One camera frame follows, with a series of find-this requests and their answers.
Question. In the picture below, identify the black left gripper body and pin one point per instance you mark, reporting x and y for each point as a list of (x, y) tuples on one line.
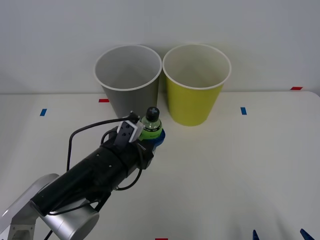
[(136, 156)]

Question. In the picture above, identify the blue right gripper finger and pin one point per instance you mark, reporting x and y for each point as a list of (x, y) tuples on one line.
[(307, 235), (255, 236)]

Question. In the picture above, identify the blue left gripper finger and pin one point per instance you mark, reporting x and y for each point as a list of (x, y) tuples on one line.
[(161, 138)]

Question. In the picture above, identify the green bottle with black cap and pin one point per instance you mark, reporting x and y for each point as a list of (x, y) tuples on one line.
[(151, 127)]

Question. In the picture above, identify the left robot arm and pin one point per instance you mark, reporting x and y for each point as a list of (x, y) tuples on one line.
[(82, 180)]

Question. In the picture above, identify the yellow-green plastic waste bin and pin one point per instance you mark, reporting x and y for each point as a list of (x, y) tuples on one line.
[(195, 100)]

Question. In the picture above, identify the grey plastic waste bin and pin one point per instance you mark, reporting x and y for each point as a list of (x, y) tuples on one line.
[(127, 67)]

